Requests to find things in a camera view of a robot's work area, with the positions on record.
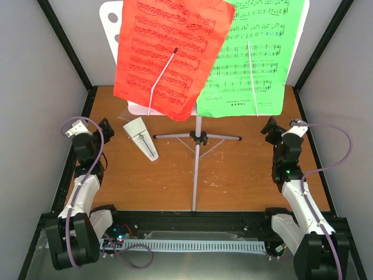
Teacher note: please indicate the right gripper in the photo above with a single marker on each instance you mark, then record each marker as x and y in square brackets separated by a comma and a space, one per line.
[270, 126]

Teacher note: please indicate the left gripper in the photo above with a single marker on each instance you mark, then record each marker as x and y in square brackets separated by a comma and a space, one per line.
[108, 129]

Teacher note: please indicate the white metronome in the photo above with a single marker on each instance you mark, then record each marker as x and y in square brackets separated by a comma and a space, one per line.
[138, 133]

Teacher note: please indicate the clear metronome cover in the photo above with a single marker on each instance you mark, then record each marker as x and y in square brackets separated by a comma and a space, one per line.
[127, 116]

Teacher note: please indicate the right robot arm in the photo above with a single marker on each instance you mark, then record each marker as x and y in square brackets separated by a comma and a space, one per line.
[319, 251]

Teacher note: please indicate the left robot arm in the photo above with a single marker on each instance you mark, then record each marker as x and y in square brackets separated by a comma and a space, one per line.
[74, 235]

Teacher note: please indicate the green sheet music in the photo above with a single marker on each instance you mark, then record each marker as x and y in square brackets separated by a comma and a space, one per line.
[251, 70]

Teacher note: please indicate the red sheet music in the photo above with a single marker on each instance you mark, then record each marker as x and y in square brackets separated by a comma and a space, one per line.
[167, 50]

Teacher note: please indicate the small circuit board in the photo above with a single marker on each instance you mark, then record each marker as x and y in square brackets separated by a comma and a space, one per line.
[121, 231]

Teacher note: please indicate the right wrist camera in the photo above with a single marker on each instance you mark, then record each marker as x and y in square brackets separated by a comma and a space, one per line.
[298, 128]

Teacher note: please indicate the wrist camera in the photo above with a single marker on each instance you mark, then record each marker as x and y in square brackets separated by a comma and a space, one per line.
[298, 128]
[78, 127]

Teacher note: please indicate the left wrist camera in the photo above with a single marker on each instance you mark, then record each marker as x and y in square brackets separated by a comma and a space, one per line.
[78, 127]

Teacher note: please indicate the black aluminium rail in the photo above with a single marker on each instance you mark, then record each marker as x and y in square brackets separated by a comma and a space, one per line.
[243, 224]

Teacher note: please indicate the blue cable duct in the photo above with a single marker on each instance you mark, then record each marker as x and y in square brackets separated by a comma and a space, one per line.
[193, 246]

